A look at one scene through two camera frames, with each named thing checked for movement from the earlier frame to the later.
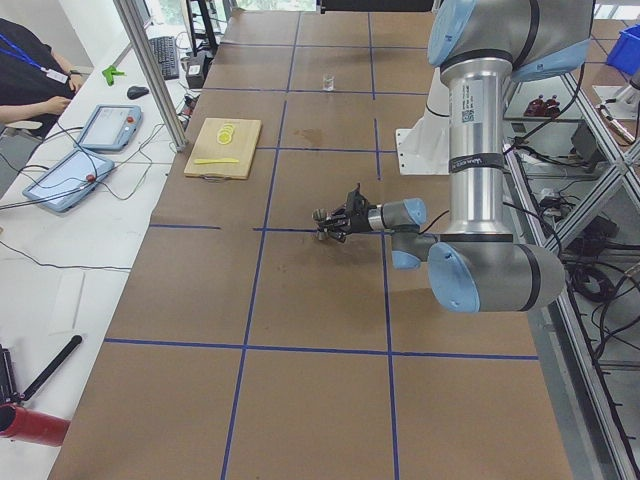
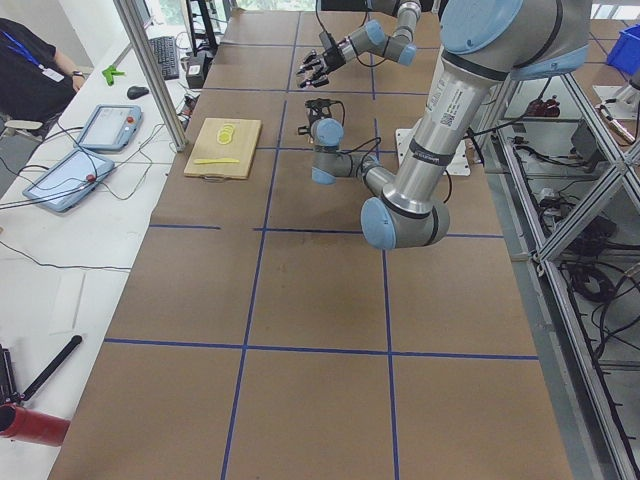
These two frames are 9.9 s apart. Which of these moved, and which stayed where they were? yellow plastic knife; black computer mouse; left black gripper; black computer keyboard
Moved: left black gripper
Stayed: black computer keyboard; yellow plastic knife; black computer mouse
